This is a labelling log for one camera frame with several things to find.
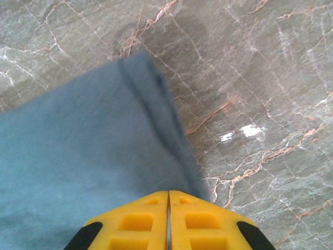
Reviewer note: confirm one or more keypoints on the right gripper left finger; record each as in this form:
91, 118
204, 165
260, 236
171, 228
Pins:
135, 226

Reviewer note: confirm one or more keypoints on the blue t-shirt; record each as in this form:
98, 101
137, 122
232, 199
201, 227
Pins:
78, 143

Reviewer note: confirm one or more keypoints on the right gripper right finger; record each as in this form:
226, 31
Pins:
205, 226

